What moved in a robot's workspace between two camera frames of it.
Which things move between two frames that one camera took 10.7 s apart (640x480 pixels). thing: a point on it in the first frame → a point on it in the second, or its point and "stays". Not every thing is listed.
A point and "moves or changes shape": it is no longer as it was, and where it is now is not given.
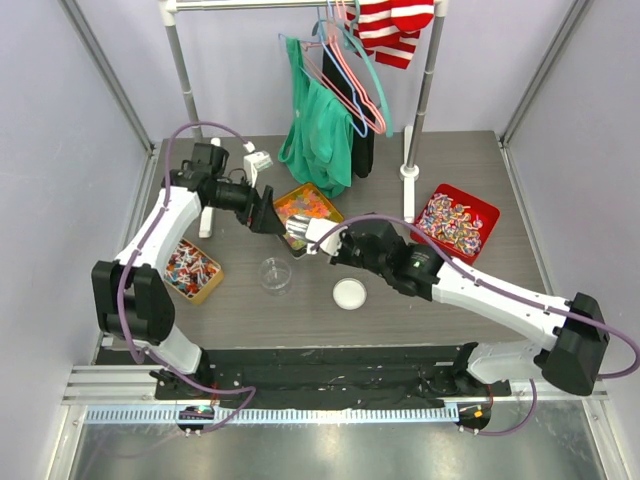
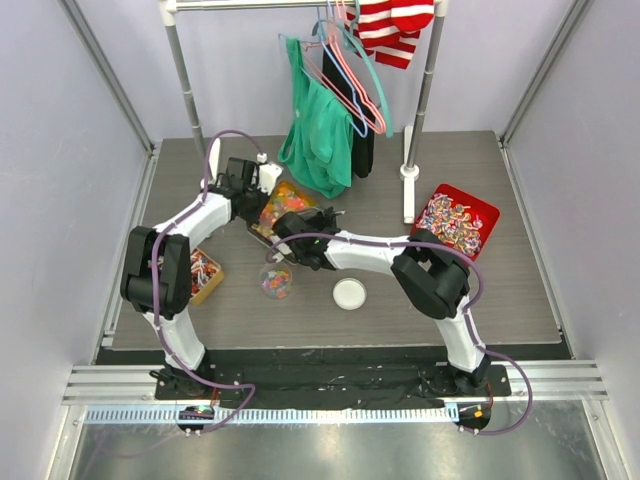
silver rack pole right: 431,55 stays
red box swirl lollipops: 460,223 stays
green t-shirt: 319,143 stays
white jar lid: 349,294 stays
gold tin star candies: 305,200 moves or changes shape
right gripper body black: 350,252 → 320,222
